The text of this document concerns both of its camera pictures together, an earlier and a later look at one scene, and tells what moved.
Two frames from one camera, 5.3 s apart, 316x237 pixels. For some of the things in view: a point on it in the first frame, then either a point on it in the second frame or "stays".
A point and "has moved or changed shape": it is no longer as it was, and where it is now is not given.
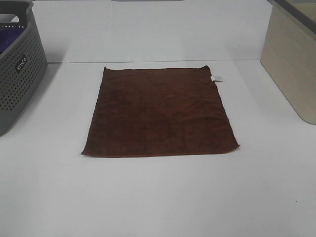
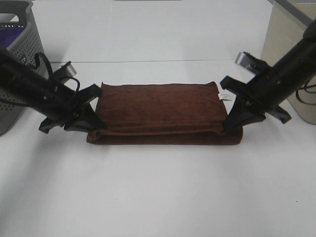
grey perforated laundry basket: [23, 65] stays
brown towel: [151, 111] has moved or changed shape
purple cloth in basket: [8, 36] stays
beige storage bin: [289, 54] stays
